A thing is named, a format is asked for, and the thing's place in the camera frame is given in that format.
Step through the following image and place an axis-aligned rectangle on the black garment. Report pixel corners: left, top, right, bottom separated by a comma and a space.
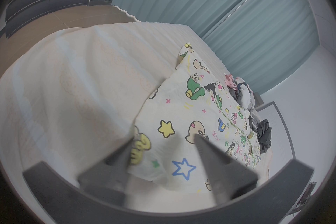
256, 119, 272, 154

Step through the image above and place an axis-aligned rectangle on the white printed pyjama top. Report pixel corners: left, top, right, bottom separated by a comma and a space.
127, 43, 263, 193

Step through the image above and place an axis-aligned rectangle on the bed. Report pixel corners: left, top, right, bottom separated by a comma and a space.
0, 22, 295, 213

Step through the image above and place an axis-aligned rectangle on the pile of clothes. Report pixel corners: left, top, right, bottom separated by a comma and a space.
224, 73, 257, 113

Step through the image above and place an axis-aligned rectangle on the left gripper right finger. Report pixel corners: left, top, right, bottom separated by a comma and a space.
194, 134, 259, 205

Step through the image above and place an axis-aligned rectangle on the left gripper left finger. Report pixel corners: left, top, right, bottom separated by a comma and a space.
78, 136, 136, 202

